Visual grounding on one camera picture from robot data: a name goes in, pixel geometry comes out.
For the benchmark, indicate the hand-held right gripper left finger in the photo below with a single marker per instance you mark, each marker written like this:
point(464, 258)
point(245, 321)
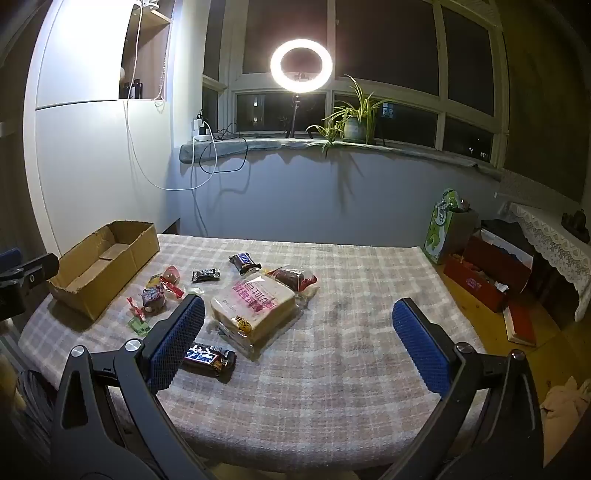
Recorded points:
point(178, 341)

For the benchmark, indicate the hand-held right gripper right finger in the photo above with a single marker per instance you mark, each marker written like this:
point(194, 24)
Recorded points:
point(422, 350)

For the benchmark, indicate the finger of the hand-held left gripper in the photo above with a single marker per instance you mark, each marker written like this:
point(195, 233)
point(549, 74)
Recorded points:
point(32, 273)
point(9, 256)

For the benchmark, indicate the brown chocolate bar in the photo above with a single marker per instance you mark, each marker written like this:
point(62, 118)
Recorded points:
point(212, 359)
point(244, 262)

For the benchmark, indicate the green square candy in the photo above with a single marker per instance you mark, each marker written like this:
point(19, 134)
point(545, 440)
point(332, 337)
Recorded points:
point(138, 325)

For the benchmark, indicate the dark cake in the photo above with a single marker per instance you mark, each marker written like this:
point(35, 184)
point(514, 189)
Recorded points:
point(291, 277)
point(153, 297)

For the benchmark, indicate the brown cardboard box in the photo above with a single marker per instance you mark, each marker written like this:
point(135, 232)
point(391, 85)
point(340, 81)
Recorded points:
point(92, 272)

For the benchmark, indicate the large yellow snack packet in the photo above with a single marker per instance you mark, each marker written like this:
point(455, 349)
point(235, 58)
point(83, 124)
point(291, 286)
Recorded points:
point(154, 280)

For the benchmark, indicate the pink egg toy packet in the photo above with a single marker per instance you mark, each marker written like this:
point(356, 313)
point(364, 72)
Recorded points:
point(171, 272)

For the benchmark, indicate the black patterned candy packet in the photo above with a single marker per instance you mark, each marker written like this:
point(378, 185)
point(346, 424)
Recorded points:
point(205, 275)

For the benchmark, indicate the sliced bread bag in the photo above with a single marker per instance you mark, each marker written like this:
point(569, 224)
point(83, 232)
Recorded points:
point(251, 304)

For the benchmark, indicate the red box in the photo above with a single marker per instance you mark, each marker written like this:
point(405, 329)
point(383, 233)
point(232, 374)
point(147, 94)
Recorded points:
point(485, 281)

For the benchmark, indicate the red book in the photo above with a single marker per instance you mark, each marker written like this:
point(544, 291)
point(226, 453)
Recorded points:
point(519, 325)

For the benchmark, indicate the plaid tablecloth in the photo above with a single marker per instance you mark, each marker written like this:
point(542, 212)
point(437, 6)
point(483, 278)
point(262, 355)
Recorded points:
point(323, 369)

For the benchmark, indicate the green snack bag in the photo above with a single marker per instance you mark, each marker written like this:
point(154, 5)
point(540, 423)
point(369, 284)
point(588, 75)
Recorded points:
point(438, 228)

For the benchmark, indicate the white cabinet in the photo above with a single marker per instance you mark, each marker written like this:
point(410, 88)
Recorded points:
point(87, 152)

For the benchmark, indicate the grey striped cloth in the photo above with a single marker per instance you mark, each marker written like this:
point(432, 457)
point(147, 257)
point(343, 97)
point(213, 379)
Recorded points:
point(37, 415)

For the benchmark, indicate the black clothing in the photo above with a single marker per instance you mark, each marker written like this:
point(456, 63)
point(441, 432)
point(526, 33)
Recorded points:
point(505, 233)

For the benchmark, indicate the beige cloth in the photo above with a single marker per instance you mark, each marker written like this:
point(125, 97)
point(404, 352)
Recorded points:
point(565, 401)

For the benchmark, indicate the lace covered side table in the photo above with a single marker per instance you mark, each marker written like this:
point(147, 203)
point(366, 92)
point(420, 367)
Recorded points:
point(554, 240)

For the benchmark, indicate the dark figurine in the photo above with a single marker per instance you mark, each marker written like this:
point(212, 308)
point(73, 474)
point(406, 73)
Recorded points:
point(575, 224)

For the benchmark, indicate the white power strip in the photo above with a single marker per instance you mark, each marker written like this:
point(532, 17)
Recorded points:
point(201, 128)

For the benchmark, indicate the grey windowsill cloth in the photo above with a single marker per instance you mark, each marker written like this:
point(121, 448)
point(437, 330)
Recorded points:
point(323, 144)

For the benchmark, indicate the potted spider plant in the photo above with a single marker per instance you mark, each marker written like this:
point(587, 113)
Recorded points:
point(358, 120)

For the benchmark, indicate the black tripod stand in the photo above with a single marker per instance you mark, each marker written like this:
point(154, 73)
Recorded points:
point(293, 115)

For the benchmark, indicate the window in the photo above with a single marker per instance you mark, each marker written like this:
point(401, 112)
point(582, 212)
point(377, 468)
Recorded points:
point(392, 50)

